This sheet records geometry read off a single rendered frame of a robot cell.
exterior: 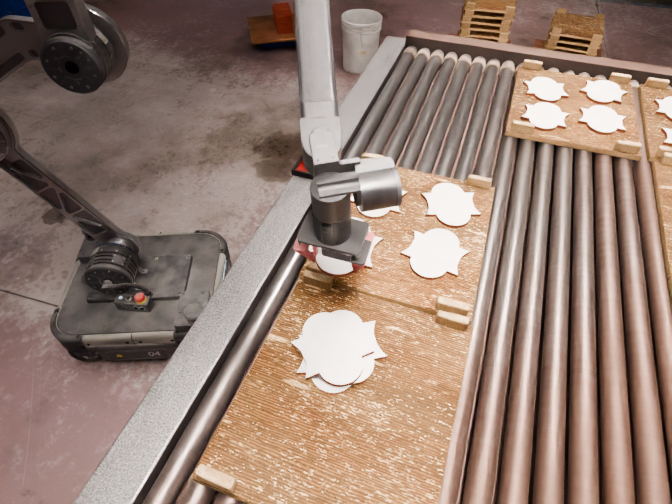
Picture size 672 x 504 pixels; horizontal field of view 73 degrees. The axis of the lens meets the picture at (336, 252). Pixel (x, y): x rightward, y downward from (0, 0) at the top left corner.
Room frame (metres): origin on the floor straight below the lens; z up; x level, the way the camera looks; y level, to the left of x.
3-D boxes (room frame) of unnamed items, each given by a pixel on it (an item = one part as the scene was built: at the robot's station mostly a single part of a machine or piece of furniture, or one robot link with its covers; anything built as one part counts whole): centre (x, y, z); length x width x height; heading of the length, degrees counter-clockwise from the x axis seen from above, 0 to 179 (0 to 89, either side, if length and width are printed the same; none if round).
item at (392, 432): (0.33, -0.02, 0.93); 0.41 x 0.35 x 0.02; 159
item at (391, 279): (0.72, -0.16, 0.93); 0.41 x 0.35 x 0.02; 161
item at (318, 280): (0.56, 0.04, 0.95); 0.06 x 0.02 x 0.03; 69
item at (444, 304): (0.49, -0.22, 0.95); 0.06 x 0.02 x 0.03; 71
